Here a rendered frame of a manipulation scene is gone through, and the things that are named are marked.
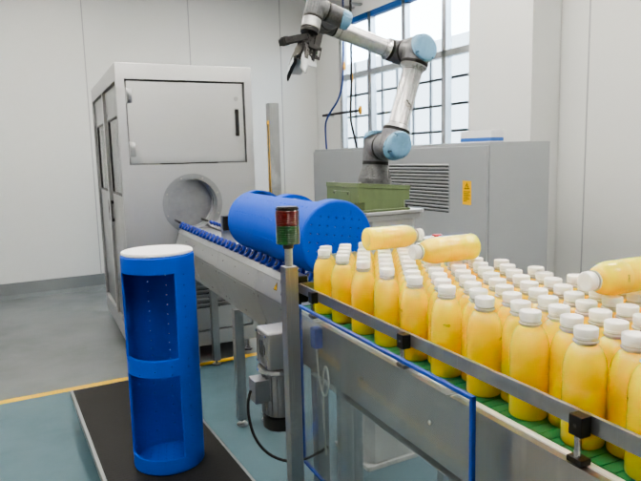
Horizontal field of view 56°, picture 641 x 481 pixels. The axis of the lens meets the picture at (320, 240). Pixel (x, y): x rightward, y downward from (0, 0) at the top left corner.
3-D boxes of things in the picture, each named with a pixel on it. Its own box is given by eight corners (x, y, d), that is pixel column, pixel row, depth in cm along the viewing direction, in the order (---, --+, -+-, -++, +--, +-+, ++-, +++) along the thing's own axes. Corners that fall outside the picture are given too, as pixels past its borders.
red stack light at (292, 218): (294, 222, 165) (293, 208, 164) (303, 225, 159) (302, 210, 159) (272, 224, 162) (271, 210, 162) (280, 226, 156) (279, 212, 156)
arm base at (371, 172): (381, 183, 280) (382, 162, 279) (397, 184, 266) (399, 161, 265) (351, 182, 274) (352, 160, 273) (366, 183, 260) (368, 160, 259)
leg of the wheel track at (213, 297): (219, 363, 416) (215, 273, 407) (222, 365, 411) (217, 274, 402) (211, 364, 413) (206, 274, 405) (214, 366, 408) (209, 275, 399)
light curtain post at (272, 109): (284, 381, 378) (275, 103, 355) (288, 384, 373) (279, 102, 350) (275, 383, 376) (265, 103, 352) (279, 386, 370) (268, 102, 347)
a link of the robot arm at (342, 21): (343, 16, 249) (320, 6, 244) (356, 10, 239) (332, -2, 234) (339, 34, 249) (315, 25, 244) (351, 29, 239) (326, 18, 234)
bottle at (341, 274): (360, 320, 181) (359, 259, 179) (347, 325, 175) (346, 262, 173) (339, 317, 185) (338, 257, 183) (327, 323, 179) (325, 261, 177)
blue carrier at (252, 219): (279, 250, 301) (285, 193, 298) (367, 281, 222) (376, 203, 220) (224, 246, 288) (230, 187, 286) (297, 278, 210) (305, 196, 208)
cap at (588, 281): (583, 290, 120) (577, 291, 119) (582, 270, 120) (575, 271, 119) (600, 291, 116) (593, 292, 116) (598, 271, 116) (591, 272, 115)
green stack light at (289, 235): (294, 240, 166) (294, 223, 165) (303, 243, 160) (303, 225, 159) (272, 242, 163) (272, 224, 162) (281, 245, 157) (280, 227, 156)
